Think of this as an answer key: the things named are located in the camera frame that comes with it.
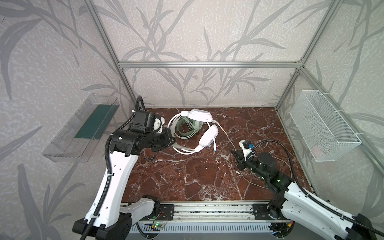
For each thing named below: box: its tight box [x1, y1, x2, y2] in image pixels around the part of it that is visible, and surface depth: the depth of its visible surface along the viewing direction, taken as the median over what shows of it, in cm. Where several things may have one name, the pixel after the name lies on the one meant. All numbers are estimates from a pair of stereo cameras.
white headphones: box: [167, 109, 219, 155], surface depth 57 cm
